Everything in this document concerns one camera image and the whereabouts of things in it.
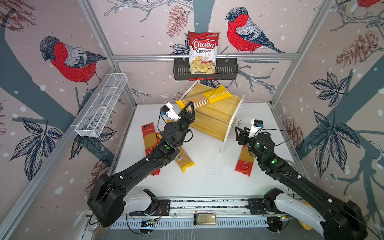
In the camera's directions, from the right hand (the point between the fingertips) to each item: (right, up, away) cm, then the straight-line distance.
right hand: (237, 129), depth 78 cm
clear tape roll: (+35, -21, +8) cm, 41 cm away
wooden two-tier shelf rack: (-12, +5, -7) cm, 15 cm away
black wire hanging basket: (-3, +37, +17) cm, 41 cm away
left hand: (-23, +13, -12) cm, 30 cm away
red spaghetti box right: (+8, -20, +9) cm, 23 cm away
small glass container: (-18, -40, -10) cm, 45 cm away
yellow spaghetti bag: (-30, -19, +10) cm, 37 cm away
